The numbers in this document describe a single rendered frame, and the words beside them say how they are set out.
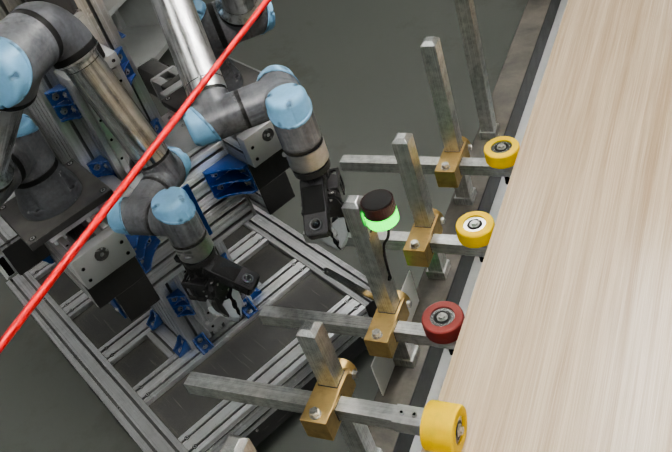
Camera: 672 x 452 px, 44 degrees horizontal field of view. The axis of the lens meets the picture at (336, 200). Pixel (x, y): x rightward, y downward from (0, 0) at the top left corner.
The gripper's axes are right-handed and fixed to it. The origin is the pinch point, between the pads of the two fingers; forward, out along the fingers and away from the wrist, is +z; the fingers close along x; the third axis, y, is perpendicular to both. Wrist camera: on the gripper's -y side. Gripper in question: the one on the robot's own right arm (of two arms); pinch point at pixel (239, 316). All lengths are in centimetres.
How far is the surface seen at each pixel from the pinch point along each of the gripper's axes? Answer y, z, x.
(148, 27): 211, 69, -244
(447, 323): -49, -8, 1
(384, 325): -35.7, -4.4, 1.0
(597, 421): -78, -7, 17
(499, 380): -62, -7, 12
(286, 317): -13.5, -3.4, 1.2
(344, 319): -26.4, -3.4, -0.1
